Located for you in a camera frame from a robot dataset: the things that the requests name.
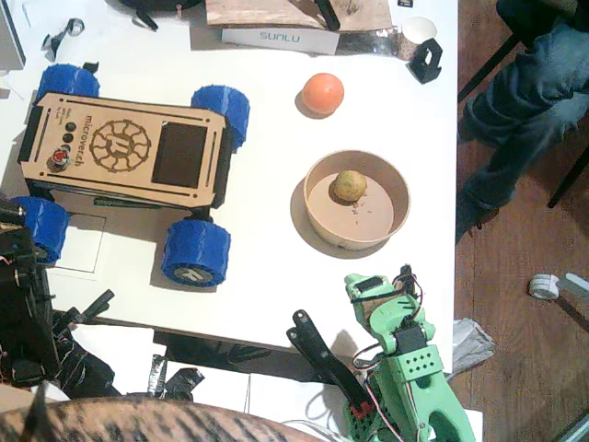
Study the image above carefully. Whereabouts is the blue rover wheel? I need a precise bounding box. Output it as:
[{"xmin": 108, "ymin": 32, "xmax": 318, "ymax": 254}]
[
  {"xmin": 160, "ymin": 218, "xmax": 232, "ymax": 290},
  {"xmin": 8, "ymin": 196, "xmax": 71, "ymax": 266},
  {"xmin": 35, "ymin": 63, "xmax": 101, "ymax": 99},
  {"xmin": 190, "ymin": 84, "xmax": 253, "ymax": 152}
]

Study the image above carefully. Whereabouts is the glossy black clamp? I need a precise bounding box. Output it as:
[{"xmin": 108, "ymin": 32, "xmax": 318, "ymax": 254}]
[
  {"xmin": 285, "ymin": 308, "xmax": 374, "ymax": 415},
  {"xmin": 51, "ymin": 288, "xmax": 116, "ymax": 332}
]

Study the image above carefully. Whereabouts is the white sheet with outlined rectangle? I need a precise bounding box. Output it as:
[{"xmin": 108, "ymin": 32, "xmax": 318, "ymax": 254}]
[{"xmin": 45, "ymin": 212, "xmax": 108, "ymax": 282}]

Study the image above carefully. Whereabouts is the round brown paper bowl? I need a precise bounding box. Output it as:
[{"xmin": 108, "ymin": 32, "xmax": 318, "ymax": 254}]
[{"xmin": 302, "ymin": 149, "xmax": 411, "ymax": 250}]

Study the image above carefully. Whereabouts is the grey crumpled plastic bag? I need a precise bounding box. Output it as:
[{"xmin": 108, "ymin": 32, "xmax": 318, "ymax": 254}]
[{"xmin": 453, "ymin": 317, "xmax": 497, "ymax": 384}]

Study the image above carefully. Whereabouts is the yellowish round fruit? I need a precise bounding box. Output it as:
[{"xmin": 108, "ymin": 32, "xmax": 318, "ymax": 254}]
[{"xmin": 331, "ymin": 169, "xmax": 368, "ymax": 204}]

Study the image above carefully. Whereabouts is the wooden microrover car body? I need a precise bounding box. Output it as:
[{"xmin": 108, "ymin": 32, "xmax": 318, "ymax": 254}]
[{"xmin": 17, "ymin": 90, "xmax": 230, "ymax": 211}]

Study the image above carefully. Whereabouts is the orange fruit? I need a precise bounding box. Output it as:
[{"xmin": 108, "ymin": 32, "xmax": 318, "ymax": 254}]
[{"xmin": 301, "ymin": 72, "xmax": 346, "ymax": 116}]

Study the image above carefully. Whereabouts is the brown streaked hair head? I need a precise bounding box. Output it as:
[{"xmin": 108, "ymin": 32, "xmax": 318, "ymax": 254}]
[{"xmin": 0, "ymin": 396, "xmax": 332, "ymax": 442}]

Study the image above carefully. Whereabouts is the black plastic holder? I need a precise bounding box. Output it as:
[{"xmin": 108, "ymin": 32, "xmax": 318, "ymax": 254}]
[{"xmin": 404, "ymin": 39, "xmax": 445, "ymax": 86}]

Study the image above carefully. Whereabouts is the seated person in jeans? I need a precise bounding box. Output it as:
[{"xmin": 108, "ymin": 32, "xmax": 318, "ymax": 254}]
[{"xmin": 456, "ymin": 0, "xmax": 589, "ymax": 240}]

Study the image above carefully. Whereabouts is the shiny dark foil wrapper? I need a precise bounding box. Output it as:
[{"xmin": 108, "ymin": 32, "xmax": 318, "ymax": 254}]
[{"xmin": 339, "ymin": 26, "xmax": 409, "ymax": 60}]

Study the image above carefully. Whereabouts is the white SUNLU box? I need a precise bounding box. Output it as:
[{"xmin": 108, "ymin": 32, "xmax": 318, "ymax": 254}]
[{"xmin": 220, "ymin": 26, "xmax": 341, "ymax": 56}]

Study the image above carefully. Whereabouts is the white paper cup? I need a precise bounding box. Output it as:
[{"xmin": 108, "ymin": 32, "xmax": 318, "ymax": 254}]
[{"xmin": 396, "ymin": 16, "xmax": 439, "ymax": 64}]

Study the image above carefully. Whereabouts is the black bag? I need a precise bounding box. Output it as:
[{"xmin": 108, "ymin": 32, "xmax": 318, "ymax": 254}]
[{"xmin": 104, "ymin": 0, "xmax": 206, "ymax": 32}]

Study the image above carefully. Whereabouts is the black plastic stand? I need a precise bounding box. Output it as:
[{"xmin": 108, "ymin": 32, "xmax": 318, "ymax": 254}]
[{"xmin": 314, "ymin": 0, "xmax": 342, "ymax": 32}]

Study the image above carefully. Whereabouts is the brown wooden board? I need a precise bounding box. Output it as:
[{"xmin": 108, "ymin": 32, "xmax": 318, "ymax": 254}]
[{"xmin": 204, "ymin": 0, "xmax": 395, "ymax": 33}]

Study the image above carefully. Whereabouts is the red black servo cable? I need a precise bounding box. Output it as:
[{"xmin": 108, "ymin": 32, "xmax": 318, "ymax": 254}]
[{"xmin": 391, "ymin": 264, "xmax": 424, "ymax": 323}]

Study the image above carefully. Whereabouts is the black white strap piece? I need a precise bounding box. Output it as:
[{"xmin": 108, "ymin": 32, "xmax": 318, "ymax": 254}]
[{"xmin": 41, "ymin": 17, "xmax": 87, "ymax": 62}]

